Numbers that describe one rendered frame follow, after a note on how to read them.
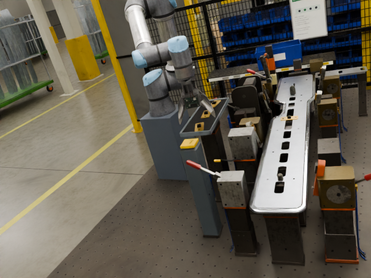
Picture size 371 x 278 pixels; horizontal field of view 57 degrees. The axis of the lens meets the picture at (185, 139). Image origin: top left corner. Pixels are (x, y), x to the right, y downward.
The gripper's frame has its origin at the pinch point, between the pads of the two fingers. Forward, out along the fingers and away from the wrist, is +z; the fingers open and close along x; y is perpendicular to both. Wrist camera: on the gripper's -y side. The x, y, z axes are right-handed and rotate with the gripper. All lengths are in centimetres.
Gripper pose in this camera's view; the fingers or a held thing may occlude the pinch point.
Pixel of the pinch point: (197, 120)
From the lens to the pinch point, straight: 145.9
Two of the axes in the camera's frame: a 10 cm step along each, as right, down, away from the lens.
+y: -0.7, 4.4, -9.0
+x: 9.7, -1.9, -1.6
